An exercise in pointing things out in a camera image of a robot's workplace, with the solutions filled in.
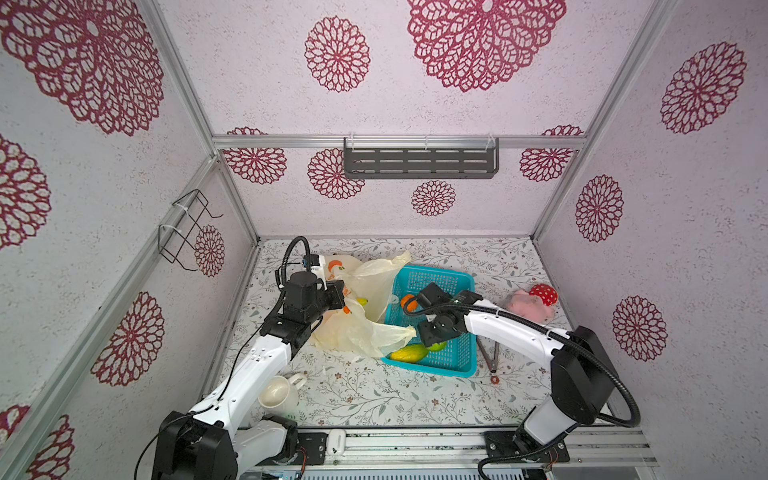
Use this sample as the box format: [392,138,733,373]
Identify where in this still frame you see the orange fruit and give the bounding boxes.
[400,294,420,313]

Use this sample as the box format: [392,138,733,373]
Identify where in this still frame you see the yellow green mango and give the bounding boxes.
[389,344,429,364]

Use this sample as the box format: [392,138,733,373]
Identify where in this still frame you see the yellow orange-print plastic bag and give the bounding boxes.
[310,251,416,358]

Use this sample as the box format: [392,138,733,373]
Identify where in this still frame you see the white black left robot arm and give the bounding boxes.
[144,236,345,479]

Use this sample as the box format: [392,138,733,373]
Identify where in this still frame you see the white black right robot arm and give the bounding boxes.
[401,283,641,472]

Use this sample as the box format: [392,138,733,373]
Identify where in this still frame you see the teal plastic basket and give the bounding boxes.
[381,264,477,379]

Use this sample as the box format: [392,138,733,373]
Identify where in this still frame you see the metal tongs red tip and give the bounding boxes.
[476,338,500,385]

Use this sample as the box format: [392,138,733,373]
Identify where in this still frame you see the pink plush mushroom toy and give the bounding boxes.
[504,284,559,324]

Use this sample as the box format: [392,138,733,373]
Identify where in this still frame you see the white ceramic mug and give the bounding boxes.
[258,373,307,416]

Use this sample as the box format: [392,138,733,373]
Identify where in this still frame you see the black wire wall rack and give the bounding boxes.
[156,189,226,278]

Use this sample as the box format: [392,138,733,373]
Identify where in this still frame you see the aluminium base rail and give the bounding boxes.
[298,425,658,473]

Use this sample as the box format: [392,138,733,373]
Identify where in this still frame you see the grey wall shelf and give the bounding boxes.
[342,138,500,180]

